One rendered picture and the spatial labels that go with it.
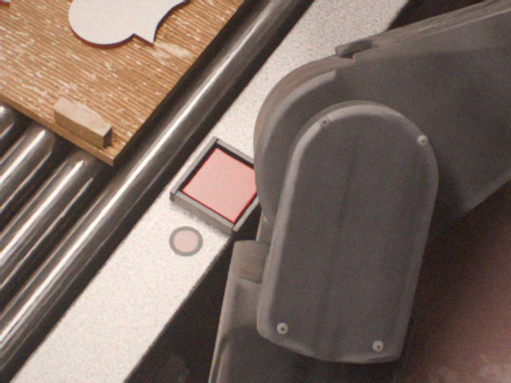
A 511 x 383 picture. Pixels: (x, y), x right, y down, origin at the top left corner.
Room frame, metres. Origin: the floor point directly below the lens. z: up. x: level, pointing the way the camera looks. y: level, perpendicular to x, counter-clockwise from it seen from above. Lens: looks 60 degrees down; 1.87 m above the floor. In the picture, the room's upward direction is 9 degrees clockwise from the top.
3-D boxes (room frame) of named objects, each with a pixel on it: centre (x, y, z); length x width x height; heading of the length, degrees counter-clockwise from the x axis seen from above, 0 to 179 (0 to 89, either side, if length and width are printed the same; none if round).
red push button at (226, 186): (0.54, 0.03, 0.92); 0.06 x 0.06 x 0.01; 66
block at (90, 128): (0.57, 0.17, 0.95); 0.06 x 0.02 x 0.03; 66
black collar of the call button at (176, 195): (0.54, 0.03, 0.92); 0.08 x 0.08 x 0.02; 66
